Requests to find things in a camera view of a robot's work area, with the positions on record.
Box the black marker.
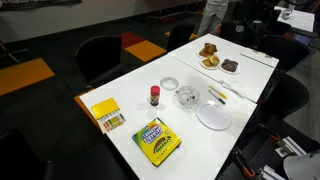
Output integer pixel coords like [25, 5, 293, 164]
[208, 90, 226, 105]

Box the Crayola marker box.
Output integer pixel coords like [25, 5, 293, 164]
[132, 117, 182, 167]

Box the clear white plate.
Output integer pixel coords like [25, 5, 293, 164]
[196, 104, 231, 131]

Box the plate of yellow buns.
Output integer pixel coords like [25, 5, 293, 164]
[201, 55, 220, 69]

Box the yellow marker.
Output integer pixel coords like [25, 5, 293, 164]
[209, 85, 227, 99]

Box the plate of pastries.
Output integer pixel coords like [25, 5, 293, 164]
[198, 43, 217, 58]

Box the plate of chocolate pastry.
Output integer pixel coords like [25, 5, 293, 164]
[220, 59, 240, 74]

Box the standing person in white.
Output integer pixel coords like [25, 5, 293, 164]
[197, 0, 229, 38]

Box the red capped small bottle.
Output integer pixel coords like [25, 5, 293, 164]
[150, 85, 160, 106]

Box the small clear glass lid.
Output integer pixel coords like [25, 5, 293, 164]
[160, 77, 179, 90]

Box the clear glass bowl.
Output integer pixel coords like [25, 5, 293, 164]
[174, 86, 200, 110]

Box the open yellow crayon box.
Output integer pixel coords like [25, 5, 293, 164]
[91, 98, 125, 134]

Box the black office chair far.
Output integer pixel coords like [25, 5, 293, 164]
[167, 23, 195, 52]

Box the black office chair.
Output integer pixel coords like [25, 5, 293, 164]
[167, 23, 195, 52]
[74, 35, 124, 88]

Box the black office chair left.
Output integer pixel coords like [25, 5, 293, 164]
[74, 35, 124, 88]

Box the white paper napkin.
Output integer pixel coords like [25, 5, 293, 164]
[221, 80, 254, 98]

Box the black chair far right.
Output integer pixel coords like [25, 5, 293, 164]
[257, 35, 311, 72]

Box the black chair front left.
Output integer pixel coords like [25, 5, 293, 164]
[0, 129, 129, 180]

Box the orange handled clamp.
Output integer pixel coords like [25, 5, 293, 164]
[233, 149, 256, 179]

